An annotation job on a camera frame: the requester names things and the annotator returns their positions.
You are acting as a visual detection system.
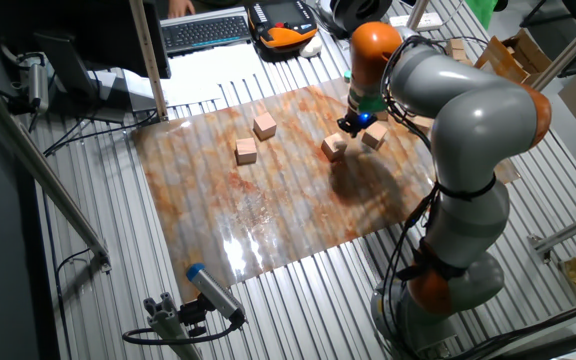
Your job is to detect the white computer mouse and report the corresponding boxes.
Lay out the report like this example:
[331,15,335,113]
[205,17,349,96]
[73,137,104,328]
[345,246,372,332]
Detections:
[298,37,324,59]

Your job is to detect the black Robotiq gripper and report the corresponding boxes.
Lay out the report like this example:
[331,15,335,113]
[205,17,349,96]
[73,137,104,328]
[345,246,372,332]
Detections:
[336,110,375,139]

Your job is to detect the brown cardboard box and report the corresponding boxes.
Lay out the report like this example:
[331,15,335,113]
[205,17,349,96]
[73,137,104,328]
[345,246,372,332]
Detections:
[477,27,554,86]

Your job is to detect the silver camera with blue cap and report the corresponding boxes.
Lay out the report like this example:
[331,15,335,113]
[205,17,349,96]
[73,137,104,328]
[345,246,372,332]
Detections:
[185,262,248,326]

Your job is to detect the aluminium profile camera mount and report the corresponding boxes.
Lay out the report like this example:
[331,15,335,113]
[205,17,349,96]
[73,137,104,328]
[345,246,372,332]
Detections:
[142,292,204,360]

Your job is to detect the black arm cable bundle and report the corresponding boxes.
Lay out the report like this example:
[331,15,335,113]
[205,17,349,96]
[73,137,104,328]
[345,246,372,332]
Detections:
[378,34,489,360]

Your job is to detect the white power strip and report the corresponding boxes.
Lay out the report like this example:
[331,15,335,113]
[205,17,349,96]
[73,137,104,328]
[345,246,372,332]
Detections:
[389,12,444,31]

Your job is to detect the thick black floor cable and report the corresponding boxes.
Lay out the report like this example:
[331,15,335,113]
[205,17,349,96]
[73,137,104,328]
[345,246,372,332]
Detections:
[442,298,576,360]

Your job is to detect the aluminium upright post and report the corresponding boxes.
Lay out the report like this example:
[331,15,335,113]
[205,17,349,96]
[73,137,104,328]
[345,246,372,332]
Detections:
[405,0,432,30]

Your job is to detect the long aluminium frame rail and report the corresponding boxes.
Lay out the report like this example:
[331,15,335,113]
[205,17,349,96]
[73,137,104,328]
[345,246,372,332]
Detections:
[0,69,113,274]

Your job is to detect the black table cable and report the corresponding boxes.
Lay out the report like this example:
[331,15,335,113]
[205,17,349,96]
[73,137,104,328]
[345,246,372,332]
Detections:
[42,109,160,157]

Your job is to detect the beige upright frame post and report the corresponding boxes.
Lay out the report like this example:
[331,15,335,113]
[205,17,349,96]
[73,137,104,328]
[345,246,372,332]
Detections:
[127,0,170,124]

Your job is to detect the orange black teach pendant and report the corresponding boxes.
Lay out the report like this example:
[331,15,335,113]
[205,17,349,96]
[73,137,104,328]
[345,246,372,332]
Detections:
[246,0,319,55]

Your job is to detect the black round spool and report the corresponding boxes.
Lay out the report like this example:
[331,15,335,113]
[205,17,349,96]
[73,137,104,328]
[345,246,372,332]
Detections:
[317,0,394,41]

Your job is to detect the black camera cable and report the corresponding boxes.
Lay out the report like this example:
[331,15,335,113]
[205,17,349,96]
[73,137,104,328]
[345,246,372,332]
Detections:
[121,319,247,347]

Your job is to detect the black computer keyboard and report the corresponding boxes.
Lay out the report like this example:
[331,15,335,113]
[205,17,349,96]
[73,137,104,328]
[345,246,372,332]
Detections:
[160,6,253,57]

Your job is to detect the white paper sheet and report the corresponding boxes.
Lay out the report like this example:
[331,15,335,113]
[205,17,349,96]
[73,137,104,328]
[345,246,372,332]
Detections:
[165,42,269,91]
[160,82,224,107]

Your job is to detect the aluminium frame beam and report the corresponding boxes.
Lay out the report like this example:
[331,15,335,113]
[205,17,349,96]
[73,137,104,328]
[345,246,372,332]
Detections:
[526,204,576,264]
[530,2,576,94]

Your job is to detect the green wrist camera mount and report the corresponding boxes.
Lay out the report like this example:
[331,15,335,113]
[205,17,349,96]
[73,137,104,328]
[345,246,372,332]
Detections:
[342,69,388,114]

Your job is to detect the black computer monitor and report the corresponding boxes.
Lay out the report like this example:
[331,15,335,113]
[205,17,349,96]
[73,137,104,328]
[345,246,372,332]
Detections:
[0,0,172,80]

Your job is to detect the grey monitor stand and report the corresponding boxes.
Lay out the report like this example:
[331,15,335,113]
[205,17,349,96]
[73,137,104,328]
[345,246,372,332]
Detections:
[34,31,160,125]

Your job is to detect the green cloth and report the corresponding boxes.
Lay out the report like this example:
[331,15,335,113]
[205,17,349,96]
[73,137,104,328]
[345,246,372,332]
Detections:
[464,0,499,31]

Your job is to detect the orange marble pattern mat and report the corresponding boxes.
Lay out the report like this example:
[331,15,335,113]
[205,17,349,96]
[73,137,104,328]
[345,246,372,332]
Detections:
[130,74,442,303]

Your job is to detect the person hand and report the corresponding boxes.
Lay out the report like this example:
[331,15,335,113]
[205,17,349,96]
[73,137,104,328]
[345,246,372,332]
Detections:
[167,0,197,20]

